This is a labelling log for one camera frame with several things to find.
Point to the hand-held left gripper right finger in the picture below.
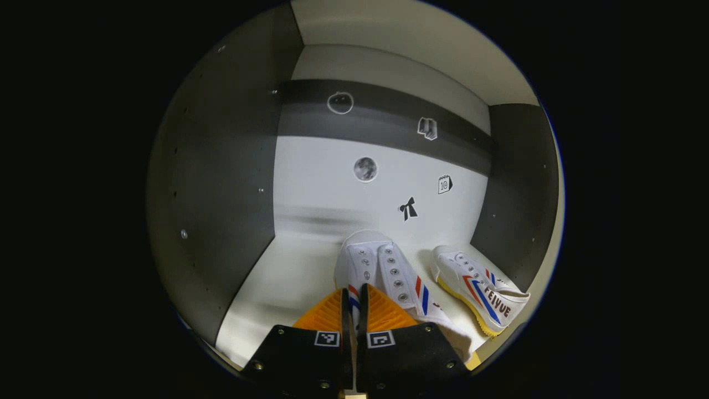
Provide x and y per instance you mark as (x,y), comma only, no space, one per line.
(410,354)

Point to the gray shoe cabinet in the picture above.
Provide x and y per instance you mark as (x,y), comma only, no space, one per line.
(221,166)

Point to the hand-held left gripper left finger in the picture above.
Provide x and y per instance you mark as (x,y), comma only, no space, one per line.
(299,354)

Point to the white striped shoe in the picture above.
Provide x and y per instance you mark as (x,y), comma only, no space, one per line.
(388,266)
(476,288)

